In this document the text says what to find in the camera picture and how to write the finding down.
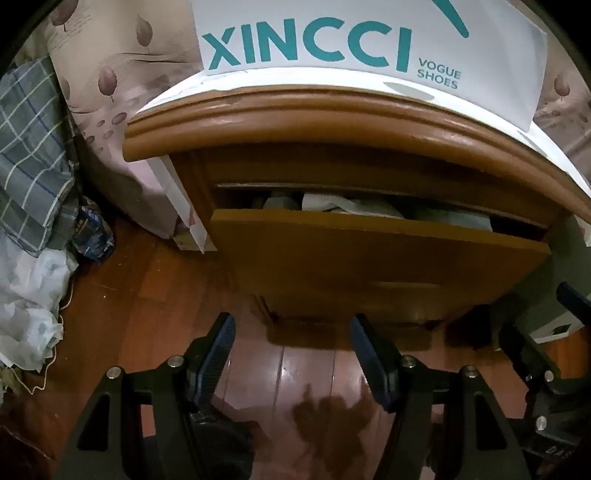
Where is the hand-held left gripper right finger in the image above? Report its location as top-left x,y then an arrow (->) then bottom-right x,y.
349,314 -> 536,480

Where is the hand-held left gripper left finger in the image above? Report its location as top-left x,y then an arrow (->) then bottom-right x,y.
54,312 -> 237,480

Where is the white patterned cloth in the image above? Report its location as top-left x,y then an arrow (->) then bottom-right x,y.
136,65 -> 591,252

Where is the white shoe box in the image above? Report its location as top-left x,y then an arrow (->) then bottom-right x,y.
191,0 -> 548,132

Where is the floral patterned cloth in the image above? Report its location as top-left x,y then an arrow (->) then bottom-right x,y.
0,364 -> 24,398

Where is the leaf print mattress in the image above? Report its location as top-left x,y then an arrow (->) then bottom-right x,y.
28,0 -> 591,241

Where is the wooden nightstand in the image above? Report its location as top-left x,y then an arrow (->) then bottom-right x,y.
123,69 -> 591,344

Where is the wooden drawer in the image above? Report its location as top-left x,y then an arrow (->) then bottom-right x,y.
210,185 -> 552,324

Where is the pile of socks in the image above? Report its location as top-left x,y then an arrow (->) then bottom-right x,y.
252,187 -> 492,229

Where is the white sheer cloth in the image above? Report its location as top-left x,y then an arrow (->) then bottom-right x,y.
0,226 -> 81,374

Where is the grey plaid blanket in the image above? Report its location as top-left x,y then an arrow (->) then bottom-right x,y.
0,55 -> 79,257

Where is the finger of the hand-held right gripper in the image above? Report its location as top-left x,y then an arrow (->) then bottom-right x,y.
500,323 -> 561,393
555,281 -> 591,324

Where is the dark blue patterned cloth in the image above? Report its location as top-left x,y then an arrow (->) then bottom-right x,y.
69,196 -> 115,264

